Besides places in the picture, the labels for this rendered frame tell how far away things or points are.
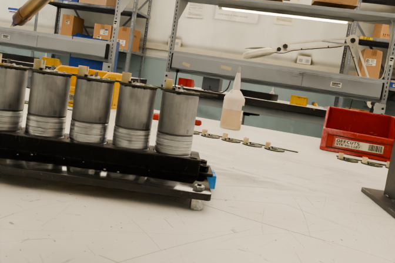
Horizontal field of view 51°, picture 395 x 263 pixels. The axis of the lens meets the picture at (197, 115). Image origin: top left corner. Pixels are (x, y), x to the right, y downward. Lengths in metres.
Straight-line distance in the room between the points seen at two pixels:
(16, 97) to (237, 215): 0.16
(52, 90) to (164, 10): 4.76
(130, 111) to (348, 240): 0.15
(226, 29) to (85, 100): 4.57
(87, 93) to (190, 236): 0.12
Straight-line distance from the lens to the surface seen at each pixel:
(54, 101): 0.27
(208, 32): 4.84
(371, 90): 2.62
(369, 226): 0.27
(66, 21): 5.05
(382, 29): 4.33
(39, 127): 0.27
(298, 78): 2.58
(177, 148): 0.26
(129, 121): 0.26
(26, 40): 3.16
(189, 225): 0.21
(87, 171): 0.24
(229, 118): 0.65
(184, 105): 0.26
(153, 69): 4.97
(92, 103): 0.27
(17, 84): 0.28
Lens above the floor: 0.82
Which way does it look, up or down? 5 degrees down
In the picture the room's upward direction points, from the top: 9 degrees clockwise
